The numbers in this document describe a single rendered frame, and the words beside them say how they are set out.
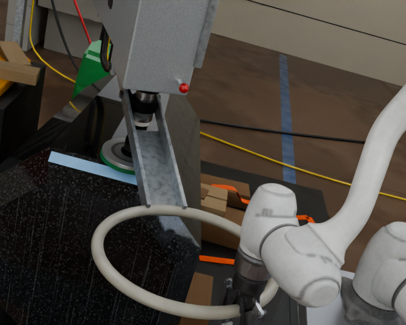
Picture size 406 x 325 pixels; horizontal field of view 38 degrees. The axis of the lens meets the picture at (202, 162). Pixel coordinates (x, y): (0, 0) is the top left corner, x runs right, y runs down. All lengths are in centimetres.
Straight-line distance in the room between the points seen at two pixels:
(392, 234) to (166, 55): 84
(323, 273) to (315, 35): 636
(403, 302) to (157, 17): 104
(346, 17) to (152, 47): 564
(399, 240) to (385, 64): 604
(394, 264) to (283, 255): 52
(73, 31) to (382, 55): 381
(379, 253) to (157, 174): 69
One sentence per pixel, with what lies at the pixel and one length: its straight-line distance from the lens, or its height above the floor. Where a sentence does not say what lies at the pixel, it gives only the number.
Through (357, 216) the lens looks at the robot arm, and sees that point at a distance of 115.
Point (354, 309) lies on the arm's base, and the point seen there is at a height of 89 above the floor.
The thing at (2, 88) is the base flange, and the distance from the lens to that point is 270.
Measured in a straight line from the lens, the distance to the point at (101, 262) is 141.
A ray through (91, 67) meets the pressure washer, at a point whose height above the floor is 44.
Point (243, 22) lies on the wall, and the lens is 730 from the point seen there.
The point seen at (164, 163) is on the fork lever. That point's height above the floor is 99.
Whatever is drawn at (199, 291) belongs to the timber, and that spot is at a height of 14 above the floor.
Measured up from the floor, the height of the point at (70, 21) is 30.
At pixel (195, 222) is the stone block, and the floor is 65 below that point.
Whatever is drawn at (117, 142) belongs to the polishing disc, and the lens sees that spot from 212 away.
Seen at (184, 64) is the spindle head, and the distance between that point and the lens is 186.
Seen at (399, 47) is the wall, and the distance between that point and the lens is 752.
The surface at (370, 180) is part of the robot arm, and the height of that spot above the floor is 139.
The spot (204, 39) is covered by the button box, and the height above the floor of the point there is 137.
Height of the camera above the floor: 186
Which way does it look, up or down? 27 degrees down
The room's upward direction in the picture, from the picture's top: 16 degrees clockwise
